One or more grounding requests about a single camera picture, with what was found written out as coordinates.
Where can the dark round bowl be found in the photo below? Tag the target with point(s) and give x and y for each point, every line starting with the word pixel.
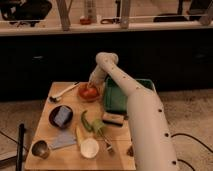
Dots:
pixel 54 112

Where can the black pole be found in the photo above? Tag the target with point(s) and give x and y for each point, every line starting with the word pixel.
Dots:
pixel 20 147

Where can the white small cup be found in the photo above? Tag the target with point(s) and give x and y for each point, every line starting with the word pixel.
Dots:
pixel 89 148

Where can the blue sponge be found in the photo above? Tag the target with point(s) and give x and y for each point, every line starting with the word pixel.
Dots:
pixel 62 116

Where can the yellow banana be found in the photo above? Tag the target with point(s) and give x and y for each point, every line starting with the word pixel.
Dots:
pixel 79 135

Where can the wooden frame post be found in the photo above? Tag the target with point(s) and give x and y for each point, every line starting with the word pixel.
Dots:
pixel 125 12
pixel 64 15

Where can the green plastic tray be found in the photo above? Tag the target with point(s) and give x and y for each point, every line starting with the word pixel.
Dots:
pixel 114 99

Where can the wooden frame post left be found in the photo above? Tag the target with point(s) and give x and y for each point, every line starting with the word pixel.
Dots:
pixel 64 15

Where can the green handled fork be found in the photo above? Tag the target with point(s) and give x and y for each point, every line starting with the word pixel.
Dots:
pixel 98 127

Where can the black office chair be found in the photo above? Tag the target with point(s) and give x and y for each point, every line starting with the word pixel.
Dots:
pixel 29 12

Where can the red bowl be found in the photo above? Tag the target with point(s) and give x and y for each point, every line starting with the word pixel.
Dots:
pixel 82 87

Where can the wooden frame post middle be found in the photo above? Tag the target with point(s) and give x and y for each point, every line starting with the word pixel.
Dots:
pixel 125 12

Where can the grey blue cloth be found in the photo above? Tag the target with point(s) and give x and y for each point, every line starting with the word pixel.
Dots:
pixel 64 139

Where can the small red object on ledge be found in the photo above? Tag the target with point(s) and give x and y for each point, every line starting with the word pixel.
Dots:
pixel 85 21

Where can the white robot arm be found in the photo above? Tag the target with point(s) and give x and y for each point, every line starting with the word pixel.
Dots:
pixel 151 140

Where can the red apple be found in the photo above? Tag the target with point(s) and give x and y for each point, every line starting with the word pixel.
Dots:
pixel 90 93

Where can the brown dried cluster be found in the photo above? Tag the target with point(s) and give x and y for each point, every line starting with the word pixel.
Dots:
pixel 130 151

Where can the metal cup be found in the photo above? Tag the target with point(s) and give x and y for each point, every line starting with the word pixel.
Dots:
pixel 40 149

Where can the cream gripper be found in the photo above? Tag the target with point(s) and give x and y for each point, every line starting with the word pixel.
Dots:
pixel 96 77

